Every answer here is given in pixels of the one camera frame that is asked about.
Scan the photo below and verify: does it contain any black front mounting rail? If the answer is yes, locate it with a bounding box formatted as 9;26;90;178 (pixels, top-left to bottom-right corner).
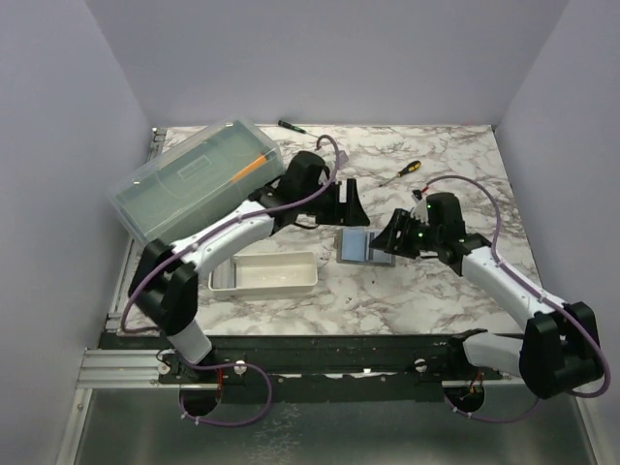
98;333;501;407

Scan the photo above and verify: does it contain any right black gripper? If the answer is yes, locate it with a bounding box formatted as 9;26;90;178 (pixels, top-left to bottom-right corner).
369;208;442;261

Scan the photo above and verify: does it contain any blue credit card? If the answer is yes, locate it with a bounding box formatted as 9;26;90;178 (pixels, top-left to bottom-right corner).
338;229;369;263

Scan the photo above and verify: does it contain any orange pencil in toolbox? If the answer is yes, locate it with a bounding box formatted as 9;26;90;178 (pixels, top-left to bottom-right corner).
231;154;267;182

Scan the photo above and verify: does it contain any grey card holder wallet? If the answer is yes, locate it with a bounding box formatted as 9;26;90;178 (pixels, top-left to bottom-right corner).
335;228;396;267

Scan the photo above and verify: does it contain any white rectangular tray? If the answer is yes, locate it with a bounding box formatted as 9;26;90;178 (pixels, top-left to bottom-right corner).
207;251;318;298

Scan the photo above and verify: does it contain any grey cards stack in tray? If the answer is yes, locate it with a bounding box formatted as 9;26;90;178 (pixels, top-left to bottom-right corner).
211;257;237;290

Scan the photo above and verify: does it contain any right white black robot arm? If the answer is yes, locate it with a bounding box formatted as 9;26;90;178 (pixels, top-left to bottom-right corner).
369;193;604;399

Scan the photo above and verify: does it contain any translucent green plastic toolbox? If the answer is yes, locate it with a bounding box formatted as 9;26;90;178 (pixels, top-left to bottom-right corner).
108;118;286;245

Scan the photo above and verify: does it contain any small green black screwdriver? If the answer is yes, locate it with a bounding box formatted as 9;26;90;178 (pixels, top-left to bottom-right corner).
277;119;318;139

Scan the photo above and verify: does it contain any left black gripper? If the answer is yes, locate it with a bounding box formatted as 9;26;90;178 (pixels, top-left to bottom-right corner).
300;180;370;228

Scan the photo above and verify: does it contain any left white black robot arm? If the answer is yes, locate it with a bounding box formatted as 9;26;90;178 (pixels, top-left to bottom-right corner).
128;151;370;383

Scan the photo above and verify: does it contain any yellow black handle screwdriver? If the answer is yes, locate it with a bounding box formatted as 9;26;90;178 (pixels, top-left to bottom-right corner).
380;160;421;187

